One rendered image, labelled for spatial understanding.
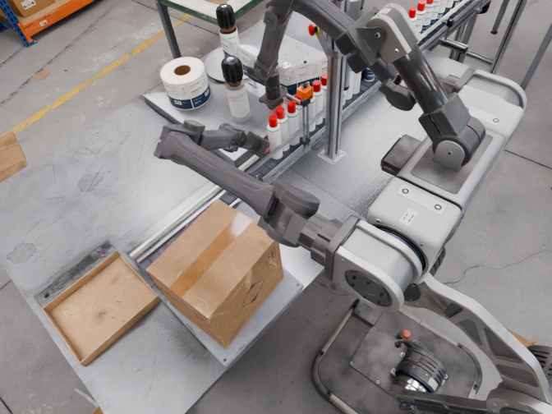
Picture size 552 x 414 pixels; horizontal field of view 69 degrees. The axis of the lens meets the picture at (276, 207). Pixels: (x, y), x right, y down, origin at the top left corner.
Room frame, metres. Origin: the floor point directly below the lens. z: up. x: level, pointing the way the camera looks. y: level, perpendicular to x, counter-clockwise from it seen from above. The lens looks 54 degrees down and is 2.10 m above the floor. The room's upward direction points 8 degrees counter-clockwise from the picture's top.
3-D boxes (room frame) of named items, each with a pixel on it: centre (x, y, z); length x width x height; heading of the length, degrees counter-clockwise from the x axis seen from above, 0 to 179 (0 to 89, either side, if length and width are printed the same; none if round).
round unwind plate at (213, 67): (1.81, 0.11, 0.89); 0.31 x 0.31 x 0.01
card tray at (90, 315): (0.60, 0.63, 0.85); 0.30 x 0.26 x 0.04; 130
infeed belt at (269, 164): (1.23, -0.14, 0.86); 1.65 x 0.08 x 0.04; 130
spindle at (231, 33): (1.81, 0.11, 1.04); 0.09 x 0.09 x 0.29
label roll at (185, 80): (1.60, 0.34, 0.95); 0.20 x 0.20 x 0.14
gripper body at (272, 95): (1.24, -0.05, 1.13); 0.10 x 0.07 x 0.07; 131
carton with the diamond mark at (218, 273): (0.58, 0.19, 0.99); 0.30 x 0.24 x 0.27; 137
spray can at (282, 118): (1.18, -0.06, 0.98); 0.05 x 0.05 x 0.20
